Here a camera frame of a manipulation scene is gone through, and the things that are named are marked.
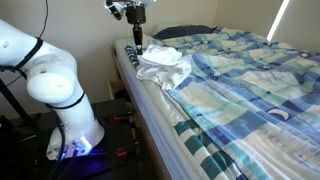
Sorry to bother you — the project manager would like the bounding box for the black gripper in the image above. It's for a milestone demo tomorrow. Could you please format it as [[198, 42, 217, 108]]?
[[125, 5, 147, 56]]

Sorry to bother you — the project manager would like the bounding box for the white mattress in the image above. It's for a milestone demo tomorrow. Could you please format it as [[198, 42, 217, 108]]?
[[114, 38, 201, 180]]

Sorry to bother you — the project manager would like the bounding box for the dark blue pillow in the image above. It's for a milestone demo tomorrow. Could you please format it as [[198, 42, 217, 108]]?
[[153, 24, 218, 41]]

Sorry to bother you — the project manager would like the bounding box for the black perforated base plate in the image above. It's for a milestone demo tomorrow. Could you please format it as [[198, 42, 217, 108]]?
[[33, 98, 148, 180]]

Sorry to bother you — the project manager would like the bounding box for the black arm cable with straps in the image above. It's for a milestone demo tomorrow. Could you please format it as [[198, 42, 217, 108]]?
[[0, 0, 87, 111]]

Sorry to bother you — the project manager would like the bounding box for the wooden bed frame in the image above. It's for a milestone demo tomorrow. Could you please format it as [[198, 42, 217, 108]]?
[[111, 46, 174, 180]]

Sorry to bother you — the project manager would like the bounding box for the white t-shirt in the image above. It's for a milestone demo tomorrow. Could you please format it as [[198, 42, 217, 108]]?
[[135, 44, 193, 91]]

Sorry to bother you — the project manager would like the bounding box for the blue checked duvet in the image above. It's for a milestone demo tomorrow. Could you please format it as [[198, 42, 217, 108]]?
[[124, 26, 320, 180]]

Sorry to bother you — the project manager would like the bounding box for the thick black power cable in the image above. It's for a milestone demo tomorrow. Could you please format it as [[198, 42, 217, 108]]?
[[46, 109, 68, 180]]

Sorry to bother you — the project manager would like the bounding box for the orange black clamp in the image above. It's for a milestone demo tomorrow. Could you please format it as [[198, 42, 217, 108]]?
[[115, 143, 141, 158], [113, 111, 136, 123]]

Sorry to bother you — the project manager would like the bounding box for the black tripod stand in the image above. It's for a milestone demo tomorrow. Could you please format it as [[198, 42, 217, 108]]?
[[0, 78, 43, 128]]

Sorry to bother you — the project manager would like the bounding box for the wooden open drawer box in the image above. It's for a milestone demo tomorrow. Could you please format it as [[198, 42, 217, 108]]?
[[107, 79, 127, 100]]

